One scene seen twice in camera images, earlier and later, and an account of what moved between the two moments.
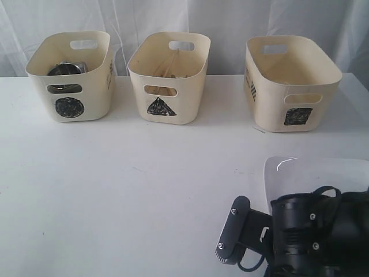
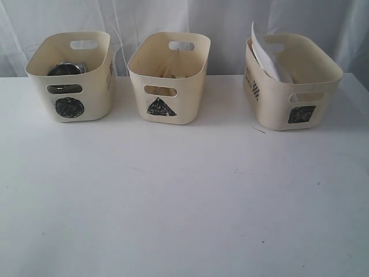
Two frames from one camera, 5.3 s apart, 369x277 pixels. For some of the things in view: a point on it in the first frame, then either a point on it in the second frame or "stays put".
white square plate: (285, 175) to (263, 56)
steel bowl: (65, 67) stays put
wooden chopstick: (173, 57) stays put
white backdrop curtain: (341, 27) stays put
